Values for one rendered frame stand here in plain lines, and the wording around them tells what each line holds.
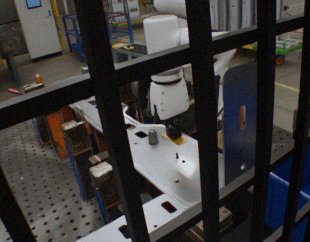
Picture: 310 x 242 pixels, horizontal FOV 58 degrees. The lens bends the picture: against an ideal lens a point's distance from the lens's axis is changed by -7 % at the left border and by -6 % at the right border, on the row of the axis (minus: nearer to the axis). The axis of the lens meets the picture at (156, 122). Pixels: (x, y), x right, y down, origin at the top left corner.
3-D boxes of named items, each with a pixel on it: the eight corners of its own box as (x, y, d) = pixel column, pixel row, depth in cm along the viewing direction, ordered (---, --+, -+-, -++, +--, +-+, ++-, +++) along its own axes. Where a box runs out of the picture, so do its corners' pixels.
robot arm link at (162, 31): (188, 61, 78) (154, 63, 81) (182, 11, 72) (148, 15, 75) (182, 71, 71) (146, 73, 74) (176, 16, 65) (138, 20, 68)
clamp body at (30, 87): (37, 142, 175) (18, 87, 159) (59, 133, 182) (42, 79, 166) (41, 148, 167) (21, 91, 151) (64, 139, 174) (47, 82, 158)
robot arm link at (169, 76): (170, 60, 81) (171, 71, 83) (143, 69, 77) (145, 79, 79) (190, 65, 75) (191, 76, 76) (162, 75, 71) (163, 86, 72)
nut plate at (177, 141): (161, 135, 88) (160, 131, 87) (171, 130, 90) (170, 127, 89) (178, 146, 81) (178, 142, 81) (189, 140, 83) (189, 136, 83)
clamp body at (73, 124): (77, 193, 126) (54, 124, 111) (101, 182, 132) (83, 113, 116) (85, 205, 119) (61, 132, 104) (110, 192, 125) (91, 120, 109)
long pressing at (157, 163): (42, 88, 174) (41, 86, 173) (75, 76, 184) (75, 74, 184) (190, 216, 68) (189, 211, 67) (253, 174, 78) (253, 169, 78)
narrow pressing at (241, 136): (223, 214, 65) (219, 70, 50) (256, 191, 71) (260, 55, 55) (225, 215, 65) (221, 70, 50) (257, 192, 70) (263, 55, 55)
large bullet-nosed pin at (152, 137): (147, 146, 100) (144, 129, 97) (155, 142, 101) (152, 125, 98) (152, 150, 97) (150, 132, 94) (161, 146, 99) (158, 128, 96)
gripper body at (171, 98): (173, 67, 82) (178, 104, 87) (143, 78, 77) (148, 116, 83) (191, 72, 76) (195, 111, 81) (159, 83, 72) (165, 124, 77)
